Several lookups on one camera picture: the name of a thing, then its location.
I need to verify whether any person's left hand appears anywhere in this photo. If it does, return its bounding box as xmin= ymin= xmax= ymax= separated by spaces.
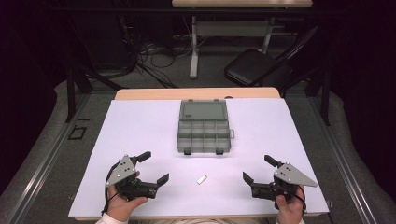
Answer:
xmin=106 ymin=186 xmax=149 ymax=222

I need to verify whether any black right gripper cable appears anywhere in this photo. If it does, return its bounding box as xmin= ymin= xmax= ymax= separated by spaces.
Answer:
xmin=279 ymin=184 xmax=308 ymax=217

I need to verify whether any bundle of floor cables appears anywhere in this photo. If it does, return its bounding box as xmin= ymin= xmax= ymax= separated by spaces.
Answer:
xmin=124 ymin=18 xmax=195 ymax=90

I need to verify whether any white frame desk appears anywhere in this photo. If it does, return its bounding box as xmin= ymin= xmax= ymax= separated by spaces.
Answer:
xmin=171 ymin=0 xmax=314 ymax=79

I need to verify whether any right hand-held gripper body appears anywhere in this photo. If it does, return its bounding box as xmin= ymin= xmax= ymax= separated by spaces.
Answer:
xmin=250 ymin=161 xmax=318 ymax=210

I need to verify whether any grey plastic compartment box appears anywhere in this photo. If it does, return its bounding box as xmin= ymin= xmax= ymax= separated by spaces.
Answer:
xmin=176 ymin=98 xmax=235 ymax=156

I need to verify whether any person's right hand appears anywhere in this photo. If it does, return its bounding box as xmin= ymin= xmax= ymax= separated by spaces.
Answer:
xmin=276 ymin=186 xmax=308 ymax=223

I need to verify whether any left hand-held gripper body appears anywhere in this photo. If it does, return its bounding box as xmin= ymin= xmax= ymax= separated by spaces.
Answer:
xmin=105 ymin=154 xmax=159 ymax=201

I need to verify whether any black metal stand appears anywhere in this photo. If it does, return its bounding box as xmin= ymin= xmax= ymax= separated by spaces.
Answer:
xmin=304 ymin=66 xmax=332 ymax=127
xmin=64 ymin=60 xmax=94 ymax=124

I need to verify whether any aluminium floor rail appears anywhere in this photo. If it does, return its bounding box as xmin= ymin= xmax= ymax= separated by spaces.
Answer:
xmin=4 ymin=92 xmax=92 ymax=224
xmin=306 ymin=94 xmax=379 ymax=224

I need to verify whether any white table sheet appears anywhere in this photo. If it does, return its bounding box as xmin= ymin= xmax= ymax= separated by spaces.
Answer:
xmin=67 ymin=98 xmax=331 ymax=218

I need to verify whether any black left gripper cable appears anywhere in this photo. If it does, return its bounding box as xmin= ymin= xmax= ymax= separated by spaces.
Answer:
xmin=101 ymin=163 xmax=120 ymax=217

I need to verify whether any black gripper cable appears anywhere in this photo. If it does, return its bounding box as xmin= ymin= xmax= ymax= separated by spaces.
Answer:
xmin=279 ymin=184 xmax=308 ymax=217
xmin=101 ymin=163 xmax=120 ymax=217

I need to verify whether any black folding chair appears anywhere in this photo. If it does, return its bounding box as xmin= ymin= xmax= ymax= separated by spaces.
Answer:
xmin=223 ymin=25 xmax=320 ymax=90

